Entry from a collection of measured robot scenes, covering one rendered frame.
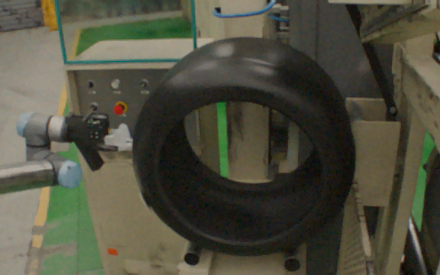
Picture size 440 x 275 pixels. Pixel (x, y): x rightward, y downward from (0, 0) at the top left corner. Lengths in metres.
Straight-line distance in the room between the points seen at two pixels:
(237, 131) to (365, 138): 0.40
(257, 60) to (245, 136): 0.49
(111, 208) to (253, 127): 0.89
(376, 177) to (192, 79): 0.71
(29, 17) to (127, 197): 8.47
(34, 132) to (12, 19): 9.04
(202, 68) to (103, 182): 1.10
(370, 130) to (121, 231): 1.25
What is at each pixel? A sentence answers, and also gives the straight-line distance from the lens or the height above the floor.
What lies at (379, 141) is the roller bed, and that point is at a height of 1.14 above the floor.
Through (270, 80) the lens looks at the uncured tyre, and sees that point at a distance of 1.03.
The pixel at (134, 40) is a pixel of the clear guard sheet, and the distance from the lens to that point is 1.77.
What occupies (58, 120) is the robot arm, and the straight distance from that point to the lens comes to 1.33.
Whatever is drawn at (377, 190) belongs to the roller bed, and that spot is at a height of 0.96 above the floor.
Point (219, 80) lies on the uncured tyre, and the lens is 1.03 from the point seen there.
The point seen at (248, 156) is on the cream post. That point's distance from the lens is 1.52.
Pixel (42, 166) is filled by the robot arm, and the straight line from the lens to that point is 1.25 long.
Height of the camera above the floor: 1.76
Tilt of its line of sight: 26 degrees down
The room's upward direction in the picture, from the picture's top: 3 degrees counter-clockwise
